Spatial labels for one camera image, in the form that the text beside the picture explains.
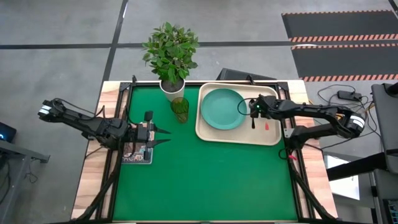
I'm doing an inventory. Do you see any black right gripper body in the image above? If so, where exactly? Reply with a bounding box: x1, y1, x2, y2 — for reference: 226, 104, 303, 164
248, 94, 280, 121

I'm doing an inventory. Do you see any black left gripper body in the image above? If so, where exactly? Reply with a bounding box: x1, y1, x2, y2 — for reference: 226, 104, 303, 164
132, 111, 155, 161

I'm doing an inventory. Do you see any teal round plate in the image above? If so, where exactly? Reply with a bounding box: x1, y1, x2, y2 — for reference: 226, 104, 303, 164
200, 88, 248, 131

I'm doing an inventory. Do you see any beige plastic tray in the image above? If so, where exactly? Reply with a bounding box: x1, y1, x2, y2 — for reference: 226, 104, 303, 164
195, 82, 282, 146

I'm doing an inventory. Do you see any printed square mat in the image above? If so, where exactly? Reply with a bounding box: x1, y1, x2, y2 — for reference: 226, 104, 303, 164
121, 142, 154, 166

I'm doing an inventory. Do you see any green drinking glass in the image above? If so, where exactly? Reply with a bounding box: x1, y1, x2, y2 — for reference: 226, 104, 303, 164
170, 96, 190, 124

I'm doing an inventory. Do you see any white round plant pot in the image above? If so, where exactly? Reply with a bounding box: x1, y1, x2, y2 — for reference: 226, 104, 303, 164
159, 77, 186, 103

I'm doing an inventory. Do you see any black flat panel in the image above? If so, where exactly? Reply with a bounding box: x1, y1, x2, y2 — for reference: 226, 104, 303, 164
216, 67, 277, 81

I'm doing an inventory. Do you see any green table mat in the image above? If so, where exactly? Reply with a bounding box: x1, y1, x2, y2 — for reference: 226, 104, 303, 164
112, 84, 299, 222

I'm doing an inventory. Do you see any green leafy potted tree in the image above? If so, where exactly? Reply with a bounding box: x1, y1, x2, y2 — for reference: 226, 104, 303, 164
142, 21, 200, 85

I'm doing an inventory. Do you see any black power adapter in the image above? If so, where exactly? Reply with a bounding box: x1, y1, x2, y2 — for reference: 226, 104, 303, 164
337, 90, 363, 102

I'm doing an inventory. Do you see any black hazard-striped floor mat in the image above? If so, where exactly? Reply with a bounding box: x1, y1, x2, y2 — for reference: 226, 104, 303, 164
281, 10, 398, 44
291, 43, 398, 83

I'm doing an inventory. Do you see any black beam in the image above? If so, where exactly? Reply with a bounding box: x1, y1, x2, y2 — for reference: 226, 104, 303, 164
325, 152, 388, 182

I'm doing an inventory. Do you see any white flat panel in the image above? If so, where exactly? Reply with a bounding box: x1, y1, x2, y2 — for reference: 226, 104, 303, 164
323, 154, 361, 201

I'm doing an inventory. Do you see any grey stand panel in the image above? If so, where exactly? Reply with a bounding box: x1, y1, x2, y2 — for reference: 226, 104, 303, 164
371, 82, 398, 175

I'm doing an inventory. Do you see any grey side desk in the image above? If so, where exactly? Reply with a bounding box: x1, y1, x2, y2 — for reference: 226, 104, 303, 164
0, 139, 50, 224

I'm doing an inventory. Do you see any black device with blue light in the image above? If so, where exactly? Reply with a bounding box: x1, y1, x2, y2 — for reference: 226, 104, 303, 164
0, 121, 17, 143

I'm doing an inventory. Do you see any black keyboard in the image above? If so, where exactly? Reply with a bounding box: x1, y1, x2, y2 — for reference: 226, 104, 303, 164
384, 198, 398, 224

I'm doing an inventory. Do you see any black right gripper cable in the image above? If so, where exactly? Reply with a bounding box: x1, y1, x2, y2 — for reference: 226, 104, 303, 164
237, 98, 259, 116

